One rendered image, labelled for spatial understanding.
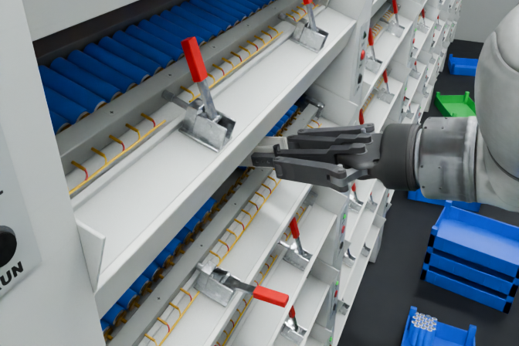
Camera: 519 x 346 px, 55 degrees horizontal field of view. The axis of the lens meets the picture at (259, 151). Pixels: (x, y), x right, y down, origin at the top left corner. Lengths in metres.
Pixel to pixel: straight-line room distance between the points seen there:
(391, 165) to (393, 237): 1.57
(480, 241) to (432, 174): 1.41
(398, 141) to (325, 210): 0.45
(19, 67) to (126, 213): 0.16
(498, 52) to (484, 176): 0.19
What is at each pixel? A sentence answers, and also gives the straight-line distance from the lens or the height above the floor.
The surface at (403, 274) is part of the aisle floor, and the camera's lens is 1.96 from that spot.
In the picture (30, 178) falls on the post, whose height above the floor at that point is 1.21.
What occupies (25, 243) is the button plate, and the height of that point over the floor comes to 1.18.
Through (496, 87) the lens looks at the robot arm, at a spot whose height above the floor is 1.21.
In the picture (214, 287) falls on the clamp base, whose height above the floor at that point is 0.95.
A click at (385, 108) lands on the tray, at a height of 0.74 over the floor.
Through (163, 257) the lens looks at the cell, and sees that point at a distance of 0.54.
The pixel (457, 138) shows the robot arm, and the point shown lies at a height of 1.09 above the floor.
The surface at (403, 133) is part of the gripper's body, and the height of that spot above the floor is 1.08.
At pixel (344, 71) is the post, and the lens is 0.84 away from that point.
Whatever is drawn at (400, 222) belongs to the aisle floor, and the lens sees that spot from 2.19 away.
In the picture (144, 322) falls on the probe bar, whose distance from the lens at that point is 0.49.
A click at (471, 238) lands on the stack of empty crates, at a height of 0.16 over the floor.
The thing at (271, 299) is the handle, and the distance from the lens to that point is 0.52.
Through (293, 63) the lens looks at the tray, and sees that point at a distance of 0.60.
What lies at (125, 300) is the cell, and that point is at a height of 0.97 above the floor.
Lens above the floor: 1.34
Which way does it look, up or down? 31 degrees down
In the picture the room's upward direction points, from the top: straight up
